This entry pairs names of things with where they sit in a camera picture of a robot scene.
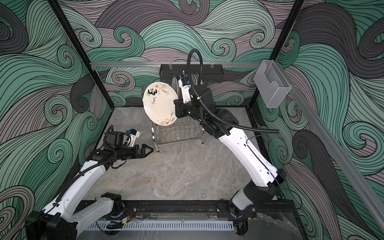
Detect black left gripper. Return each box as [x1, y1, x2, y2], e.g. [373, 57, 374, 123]
[116, 144, 154, 161]

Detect cream plate small drawings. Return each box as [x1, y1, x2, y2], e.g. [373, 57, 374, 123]
[143, 82, 178, 126]

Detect sunburst plate red green rim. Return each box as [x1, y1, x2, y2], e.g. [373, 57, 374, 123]
[171, 76, 179, 92]

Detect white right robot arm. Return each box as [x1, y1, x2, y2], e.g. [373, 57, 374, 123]
[174, 85, 286, 217]

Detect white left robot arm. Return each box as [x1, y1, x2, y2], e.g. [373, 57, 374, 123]
[25, 144, 154, 240]

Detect steel two-tier dish rack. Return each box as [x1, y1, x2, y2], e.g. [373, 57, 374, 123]
[141, 84, 205, 151]

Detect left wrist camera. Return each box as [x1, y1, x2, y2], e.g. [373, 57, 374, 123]
[124, 129, 140, 147]

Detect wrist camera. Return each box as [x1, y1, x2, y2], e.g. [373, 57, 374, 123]
[178, 75, 191, 104]
[124, 129, 140, 147]

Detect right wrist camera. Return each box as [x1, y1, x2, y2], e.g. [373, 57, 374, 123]
[178, 75, 191, 104]

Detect black wall-mounted tray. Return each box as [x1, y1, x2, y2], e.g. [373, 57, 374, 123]
[159, 64, 224, 84]

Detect clear acrylic wall holder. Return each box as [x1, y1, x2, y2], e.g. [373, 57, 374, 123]
[254, 60, 292, 108]

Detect white slotted cable duct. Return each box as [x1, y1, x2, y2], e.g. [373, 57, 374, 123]
[86, 220, 235, 232]

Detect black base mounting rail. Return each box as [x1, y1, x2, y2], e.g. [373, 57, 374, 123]
[56, 199, 298, 220]

